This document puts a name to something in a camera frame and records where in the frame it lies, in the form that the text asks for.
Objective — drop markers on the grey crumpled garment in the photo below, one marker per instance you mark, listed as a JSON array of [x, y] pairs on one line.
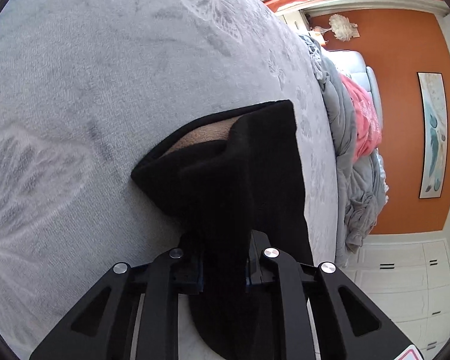
[[313, 56]]

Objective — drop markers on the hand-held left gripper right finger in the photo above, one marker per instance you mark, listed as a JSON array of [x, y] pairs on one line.
[[255, 266]]

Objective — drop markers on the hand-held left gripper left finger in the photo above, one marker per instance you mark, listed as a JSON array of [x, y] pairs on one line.
[[189, 270]]

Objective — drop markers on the grey duvet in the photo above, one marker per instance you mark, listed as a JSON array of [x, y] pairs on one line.
[[360, 195]]

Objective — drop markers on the white bedside cabinet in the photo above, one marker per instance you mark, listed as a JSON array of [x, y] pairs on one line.
[[290, 20]]

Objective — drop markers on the white wardrobe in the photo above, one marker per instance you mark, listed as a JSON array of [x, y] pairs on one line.
[[397, 288]]

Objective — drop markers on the framed feather wall painting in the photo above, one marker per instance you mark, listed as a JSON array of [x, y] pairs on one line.
[[433, 135]]

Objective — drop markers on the white feather lamp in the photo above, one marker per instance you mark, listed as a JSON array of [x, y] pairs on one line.
[[341, 26]]

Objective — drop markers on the grey butterfly print blanket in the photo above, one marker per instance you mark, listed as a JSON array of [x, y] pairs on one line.
[[97, 63]]

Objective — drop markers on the black pants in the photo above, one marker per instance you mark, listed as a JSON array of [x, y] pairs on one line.
[[247, 165]]

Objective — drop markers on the pink pillow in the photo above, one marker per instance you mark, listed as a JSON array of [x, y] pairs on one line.
[[363, 120]]

